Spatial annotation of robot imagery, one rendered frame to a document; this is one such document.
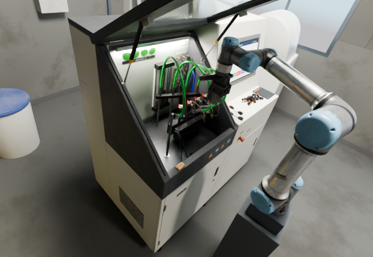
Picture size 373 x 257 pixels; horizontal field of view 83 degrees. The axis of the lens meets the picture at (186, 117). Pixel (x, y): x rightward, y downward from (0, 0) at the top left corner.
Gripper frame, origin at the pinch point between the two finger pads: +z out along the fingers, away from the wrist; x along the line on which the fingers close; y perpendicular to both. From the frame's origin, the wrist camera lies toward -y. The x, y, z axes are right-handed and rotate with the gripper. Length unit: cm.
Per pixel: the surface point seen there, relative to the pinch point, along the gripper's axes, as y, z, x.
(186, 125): -14.9, 27.2, 2.5
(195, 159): 6.8, 30.2, -11.6
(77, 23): -67, -25, -36
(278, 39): -34, -3, 165
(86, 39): -59, -19, -36
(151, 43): -43.7, -18.7, -5.9
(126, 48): -44, -18, -23
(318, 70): 6, 39, 258
